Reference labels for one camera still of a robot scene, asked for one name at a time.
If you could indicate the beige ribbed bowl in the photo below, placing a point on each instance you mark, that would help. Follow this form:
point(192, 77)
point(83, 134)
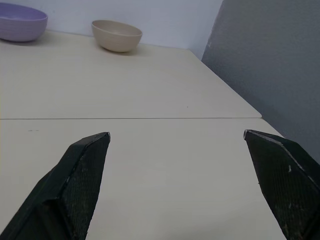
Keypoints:
point(116, 36)

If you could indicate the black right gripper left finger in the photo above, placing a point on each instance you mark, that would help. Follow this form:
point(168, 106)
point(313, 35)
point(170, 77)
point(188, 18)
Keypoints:
point(75, 185)

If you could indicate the purple ribbed bowl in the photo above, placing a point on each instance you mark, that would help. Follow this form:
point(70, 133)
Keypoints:
point(20, 23)

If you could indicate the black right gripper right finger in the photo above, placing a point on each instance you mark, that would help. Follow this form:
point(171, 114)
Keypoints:
point(285, 185)

